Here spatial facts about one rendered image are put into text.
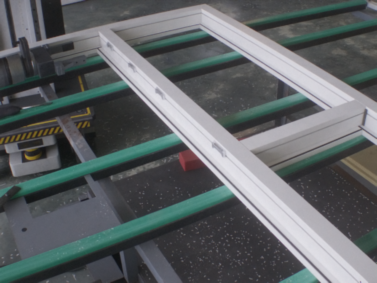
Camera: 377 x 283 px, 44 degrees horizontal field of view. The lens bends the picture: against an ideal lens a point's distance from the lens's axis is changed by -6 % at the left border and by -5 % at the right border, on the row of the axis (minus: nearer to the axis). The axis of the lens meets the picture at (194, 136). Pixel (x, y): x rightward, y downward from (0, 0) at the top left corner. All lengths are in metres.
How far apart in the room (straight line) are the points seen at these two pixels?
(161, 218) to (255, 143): 0.27
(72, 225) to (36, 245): 0.09
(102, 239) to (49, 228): 0.13
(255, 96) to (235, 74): 0.34
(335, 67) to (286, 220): 2.79
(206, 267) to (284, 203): 0.40
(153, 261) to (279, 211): 0.27
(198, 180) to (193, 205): 0.50
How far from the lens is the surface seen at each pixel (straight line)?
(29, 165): 2.53
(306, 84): 1.45
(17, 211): 1.11
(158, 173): 1.56
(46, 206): 2.43
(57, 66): 1.49
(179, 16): 1.85
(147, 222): 1.00
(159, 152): 1.21
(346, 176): 2.09
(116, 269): 1.33
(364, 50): 4.06
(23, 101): 2.67
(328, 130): 1.23
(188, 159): 1.55
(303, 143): 1.18
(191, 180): 1.53
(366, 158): 1.62
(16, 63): 1.52
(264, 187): 0.98
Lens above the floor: 1.56
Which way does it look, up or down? 34 degrees down
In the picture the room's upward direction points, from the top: 1 degrees counter-clockwise
